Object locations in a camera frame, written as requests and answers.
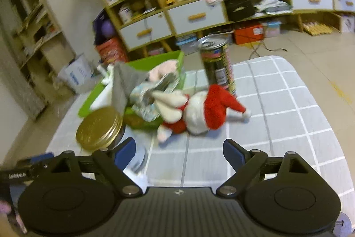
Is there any red white santa plush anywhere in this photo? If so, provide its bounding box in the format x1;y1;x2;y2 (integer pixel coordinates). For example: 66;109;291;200
157;84;251;143

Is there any rag doll blue dress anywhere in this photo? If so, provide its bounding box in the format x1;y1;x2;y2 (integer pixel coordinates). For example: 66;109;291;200
129;73;188;123

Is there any glass jar gold lid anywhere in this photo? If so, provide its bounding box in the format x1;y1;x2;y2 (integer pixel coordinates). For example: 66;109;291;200
75;106;133;152

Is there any green plastic storage bin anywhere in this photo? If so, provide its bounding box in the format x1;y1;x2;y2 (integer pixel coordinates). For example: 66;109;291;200
78;50;185;129

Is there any grey checked tablecloth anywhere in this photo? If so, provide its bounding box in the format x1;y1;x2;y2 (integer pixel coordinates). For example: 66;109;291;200
44;55;347;215

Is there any white blue paper bag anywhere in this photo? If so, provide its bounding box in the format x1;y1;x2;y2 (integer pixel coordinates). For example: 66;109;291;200
58;54;94;94

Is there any wooden bookshelf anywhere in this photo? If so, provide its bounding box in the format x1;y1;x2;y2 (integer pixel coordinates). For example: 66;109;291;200
1;0;75;118

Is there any dark tall drink can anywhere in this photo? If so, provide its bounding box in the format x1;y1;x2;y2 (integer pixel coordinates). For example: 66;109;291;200
197;35;236;96

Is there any red box under console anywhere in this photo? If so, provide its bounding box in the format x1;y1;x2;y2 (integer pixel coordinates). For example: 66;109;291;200
233;23;264;45

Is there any purple balloon toy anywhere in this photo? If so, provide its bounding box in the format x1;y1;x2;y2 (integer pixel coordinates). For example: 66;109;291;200
92;10;116;45

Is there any yellow white drawer cabinet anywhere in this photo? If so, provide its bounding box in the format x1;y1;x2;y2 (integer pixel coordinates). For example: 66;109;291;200
95;0;177;56

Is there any black bag in console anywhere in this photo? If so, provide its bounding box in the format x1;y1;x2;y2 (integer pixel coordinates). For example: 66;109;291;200
224;0;255;22

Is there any low yellow tv console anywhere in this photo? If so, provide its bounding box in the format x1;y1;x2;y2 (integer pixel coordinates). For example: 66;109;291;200
166;0;354;37

